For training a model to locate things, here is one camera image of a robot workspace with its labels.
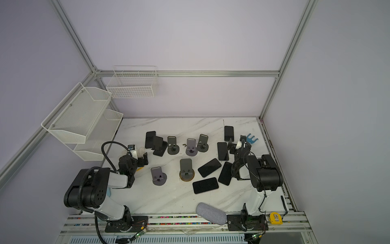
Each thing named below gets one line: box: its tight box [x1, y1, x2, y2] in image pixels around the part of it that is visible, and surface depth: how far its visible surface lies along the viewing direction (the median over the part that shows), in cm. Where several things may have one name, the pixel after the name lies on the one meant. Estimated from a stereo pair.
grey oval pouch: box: [195, 202, 227, 226], surface depth 76 cm
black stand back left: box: [152, 135, 168, 158], surface depth 97 cm
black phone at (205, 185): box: [192, 177, 219, 194], surface depth 88 cm
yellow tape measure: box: [269, 211, 283, 225], surface depth 76 cm
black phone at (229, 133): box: [224, 125, 235, 142], surface depth 114 cm
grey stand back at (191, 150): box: [185, 138, 198, 157], surface depth 98 cm
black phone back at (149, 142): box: [145, 130, 156, 149], surface depth 113 cm
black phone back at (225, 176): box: [217, 161, 233, 186], surface depth 92 cm
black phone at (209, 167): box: [197, 158, 222, 178], surface depth 95 cm
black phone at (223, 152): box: [217, 142, 230, 161], surface depth 106 cm
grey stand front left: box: [150, 166, 168, 187], surface depth 85 cm
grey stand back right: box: [197, 133, 210, 153], surface depth 100 cm
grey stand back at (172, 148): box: [167, 136, 180, 156], surface depth 100 cm
